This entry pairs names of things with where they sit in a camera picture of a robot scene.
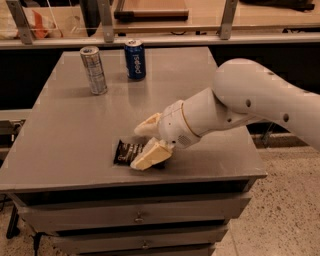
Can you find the grey bottom drawer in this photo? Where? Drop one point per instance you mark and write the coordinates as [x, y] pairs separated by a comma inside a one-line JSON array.
[[184, 250]]

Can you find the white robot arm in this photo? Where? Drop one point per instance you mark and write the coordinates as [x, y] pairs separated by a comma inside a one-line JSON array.
[[243, 92]]

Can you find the blue pepsi can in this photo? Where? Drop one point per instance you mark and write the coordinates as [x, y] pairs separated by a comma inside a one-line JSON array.
[[135, 59]]

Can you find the silver energy drink can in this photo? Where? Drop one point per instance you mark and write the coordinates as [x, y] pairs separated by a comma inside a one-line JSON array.
[[94, 69]]

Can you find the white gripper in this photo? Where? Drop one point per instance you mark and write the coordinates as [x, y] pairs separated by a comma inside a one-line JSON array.
[[174, 125]]

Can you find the grey metal railing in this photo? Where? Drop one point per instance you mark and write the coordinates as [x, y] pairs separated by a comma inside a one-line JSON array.
[[209, 22]]

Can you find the grey top drawer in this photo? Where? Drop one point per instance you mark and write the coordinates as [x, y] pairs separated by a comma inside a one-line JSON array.
[[131, 212]]

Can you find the grey middle drawer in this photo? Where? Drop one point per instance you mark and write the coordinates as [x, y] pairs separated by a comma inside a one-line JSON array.
[[141, 240]]

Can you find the wooden framed tray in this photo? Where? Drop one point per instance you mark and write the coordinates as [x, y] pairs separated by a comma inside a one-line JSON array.
[[151, 9]]

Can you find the grey drawer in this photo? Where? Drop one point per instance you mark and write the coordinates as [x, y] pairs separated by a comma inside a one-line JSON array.
[[184, 250], [141, 240], [131, 212]]

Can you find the black rxbar chocolate wrapper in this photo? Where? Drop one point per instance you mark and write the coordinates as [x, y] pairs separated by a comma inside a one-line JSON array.
[[127, 152]]

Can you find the white and orange bag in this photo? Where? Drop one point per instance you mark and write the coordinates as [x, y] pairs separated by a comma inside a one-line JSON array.
[[40, 25]]

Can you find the black table leg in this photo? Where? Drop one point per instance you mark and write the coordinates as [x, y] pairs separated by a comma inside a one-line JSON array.
[[13, 229]]

